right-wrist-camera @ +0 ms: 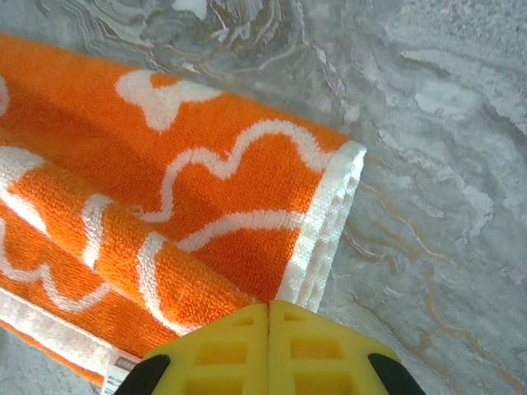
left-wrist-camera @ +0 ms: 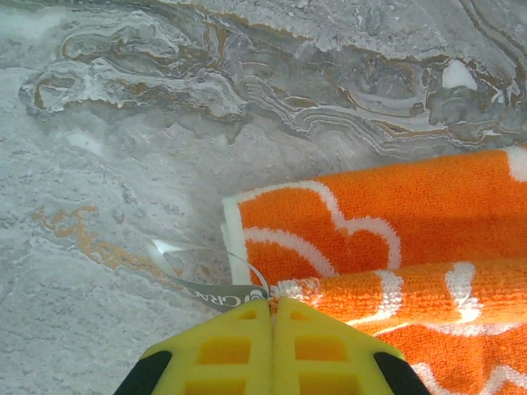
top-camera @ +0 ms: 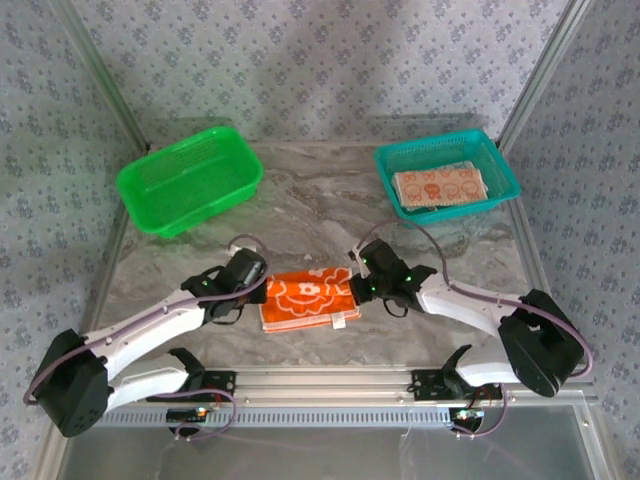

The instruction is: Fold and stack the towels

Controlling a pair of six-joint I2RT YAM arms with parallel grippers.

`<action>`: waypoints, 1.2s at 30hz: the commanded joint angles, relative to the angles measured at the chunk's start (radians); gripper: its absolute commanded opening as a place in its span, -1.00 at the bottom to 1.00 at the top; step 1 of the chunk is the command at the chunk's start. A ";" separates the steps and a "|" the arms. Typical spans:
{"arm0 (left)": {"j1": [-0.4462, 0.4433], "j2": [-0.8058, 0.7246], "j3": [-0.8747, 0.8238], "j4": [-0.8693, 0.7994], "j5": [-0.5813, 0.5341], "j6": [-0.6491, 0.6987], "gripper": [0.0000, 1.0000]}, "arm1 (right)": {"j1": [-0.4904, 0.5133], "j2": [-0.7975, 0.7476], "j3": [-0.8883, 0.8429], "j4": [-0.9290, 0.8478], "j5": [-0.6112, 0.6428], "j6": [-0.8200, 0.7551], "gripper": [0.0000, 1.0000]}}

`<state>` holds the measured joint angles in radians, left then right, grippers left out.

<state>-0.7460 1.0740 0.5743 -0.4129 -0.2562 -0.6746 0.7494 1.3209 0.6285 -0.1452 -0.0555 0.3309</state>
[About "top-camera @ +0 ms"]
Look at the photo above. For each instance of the bright orange flower towel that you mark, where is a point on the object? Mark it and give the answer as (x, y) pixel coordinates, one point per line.
(305, 300)

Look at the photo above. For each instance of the pale peach towel orange print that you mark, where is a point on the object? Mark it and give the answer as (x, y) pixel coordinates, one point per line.
(450, 187)

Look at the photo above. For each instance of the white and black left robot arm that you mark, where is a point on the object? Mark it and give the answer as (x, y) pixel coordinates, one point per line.
(150, 330)

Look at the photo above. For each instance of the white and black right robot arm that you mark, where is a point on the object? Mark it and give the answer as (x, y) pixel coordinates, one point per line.
(460, 310)

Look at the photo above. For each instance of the small circuit board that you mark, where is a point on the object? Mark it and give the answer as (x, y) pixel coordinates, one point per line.
(187, 414)
(467, 414)

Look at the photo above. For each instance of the green plastic basket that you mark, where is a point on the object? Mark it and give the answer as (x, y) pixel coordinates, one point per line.
(190, 175)

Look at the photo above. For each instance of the teal plastic basket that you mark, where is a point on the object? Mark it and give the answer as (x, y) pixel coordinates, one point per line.
(425, 150)

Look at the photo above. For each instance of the grey metal sheet panel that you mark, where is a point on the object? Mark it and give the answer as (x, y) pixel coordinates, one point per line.
(325, 455)

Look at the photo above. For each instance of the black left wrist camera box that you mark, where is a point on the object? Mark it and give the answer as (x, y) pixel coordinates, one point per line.
(247, 267)

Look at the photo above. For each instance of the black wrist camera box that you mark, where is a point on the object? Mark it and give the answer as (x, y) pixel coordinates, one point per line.
(382, 257)
(247, 267)

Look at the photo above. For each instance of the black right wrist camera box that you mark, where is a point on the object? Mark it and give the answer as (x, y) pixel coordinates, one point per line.
(382, 257)

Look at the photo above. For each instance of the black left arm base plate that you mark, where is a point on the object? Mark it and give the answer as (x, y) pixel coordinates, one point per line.
(220, 382)

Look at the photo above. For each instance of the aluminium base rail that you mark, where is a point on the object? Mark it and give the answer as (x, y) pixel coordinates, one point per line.
(325, 385)

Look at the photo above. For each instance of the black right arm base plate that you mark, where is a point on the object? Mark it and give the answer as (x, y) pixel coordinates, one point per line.
(425, 385)

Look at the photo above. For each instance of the aluminium table side rail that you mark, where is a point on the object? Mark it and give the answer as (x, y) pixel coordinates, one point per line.
(114, 250)
(527, 240)

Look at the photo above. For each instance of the aluminium frame post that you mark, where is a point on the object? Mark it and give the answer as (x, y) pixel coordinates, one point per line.
(100, 65)
(545, 65)

